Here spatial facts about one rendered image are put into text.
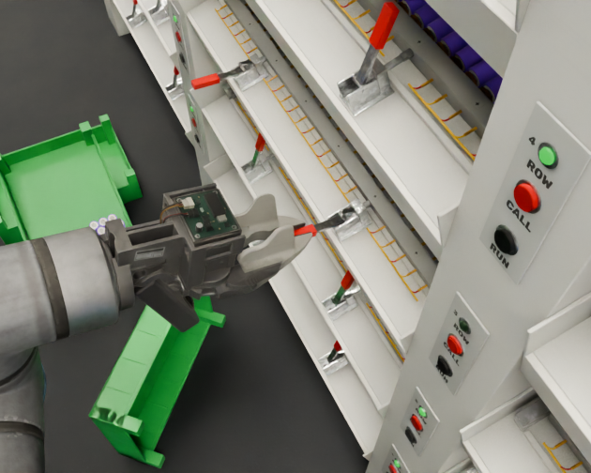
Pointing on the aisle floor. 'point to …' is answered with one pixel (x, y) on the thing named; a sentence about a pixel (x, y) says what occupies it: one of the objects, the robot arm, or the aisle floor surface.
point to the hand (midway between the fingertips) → (295, 236)
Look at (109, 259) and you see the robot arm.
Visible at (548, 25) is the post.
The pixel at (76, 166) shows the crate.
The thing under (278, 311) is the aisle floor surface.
